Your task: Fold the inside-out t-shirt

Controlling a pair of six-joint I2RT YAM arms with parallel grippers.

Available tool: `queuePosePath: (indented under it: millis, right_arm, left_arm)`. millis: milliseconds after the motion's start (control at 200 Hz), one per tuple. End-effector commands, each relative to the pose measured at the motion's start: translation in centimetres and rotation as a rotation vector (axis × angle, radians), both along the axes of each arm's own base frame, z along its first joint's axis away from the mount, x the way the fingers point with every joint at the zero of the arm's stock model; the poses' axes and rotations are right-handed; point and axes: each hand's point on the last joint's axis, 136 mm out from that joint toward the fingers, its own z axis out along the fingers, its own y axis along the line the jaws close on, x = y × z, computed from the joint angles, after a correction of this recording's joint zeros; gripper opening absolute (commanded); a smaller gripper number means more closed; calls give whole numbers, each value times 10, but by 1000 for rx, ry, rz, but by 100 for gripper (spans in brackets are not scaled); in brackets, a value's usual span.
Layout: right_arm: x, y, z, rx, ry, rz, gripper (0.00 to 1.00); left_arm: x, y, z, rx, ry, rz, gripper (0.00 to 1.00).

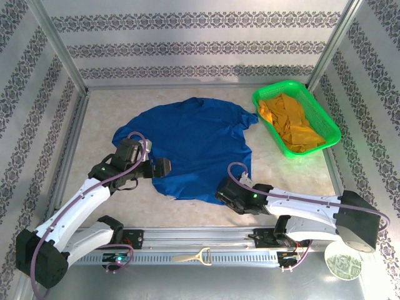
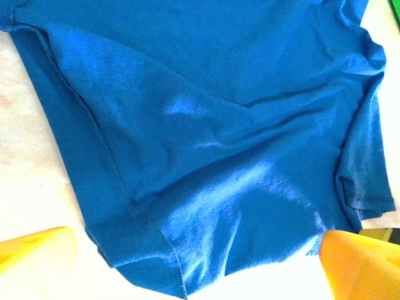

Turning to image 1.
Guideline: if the blue t-shirt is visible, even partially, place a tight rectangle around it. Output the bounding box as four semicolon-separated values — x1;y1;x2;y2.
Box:
111;96;260;206

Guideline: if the aluminium mounting rail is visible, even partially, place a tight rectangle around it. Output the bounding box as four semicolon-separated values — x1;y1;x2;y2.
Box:
29;225;368;251

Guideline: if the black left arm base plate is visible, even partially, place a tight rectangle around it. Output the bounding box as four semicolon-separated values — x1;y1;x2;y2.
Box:
93;229;144;250

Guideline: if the slotted grey cable duct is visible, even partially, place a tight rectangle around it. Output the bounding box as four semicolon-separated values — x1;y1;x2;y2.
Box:
67;251;282;266

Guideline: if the orange cloth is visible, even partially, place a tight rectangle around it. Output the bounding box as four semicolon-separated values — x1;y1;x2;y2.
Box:
257;92;327;154

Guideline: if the green plastic basket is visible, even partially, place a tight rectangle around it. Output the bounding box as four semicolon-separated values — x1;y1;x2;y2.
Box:
251;80;341;159

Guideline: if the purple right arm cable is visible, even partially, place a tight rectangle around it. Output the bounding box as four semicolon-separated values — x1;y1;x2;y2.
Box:
227;161;391;271

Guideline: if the cream vegetable peeler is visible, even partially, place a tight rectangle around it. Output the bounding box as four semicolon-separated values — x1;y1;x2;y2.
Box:
171;247;213;266

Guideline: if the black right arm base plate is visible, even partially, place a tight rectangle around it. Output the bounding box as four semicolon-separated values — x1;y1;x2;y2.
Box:
252;227;312;249

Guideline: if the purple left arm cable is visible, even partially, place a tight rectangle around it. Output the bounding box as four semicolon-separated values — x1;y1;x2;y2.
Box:
30;131;148;300

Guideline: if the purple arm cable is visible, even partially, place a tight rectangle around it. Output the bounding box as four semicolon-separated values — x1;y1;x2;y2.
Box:
227;161;391;271
30;131;148;300

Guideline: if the aluminium frame post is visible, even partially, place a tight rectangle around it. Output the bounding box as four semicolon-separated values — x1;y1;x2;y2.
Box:
307;0;366;91
26;0;90;94

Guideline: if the green patterned bowl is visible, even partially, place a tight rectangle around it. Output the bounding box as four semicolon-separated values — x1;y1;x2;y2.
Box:
324;244;363;281

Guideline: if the aluminium side rail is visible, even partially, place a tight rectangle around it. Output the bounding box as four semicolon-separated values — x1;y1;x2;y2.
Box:
43;89;91;228
304;86;363;226

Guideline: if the aluminium back rail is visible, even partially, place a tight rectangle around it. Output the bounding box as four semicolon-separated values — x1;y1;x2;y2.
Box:
86;81;309;91

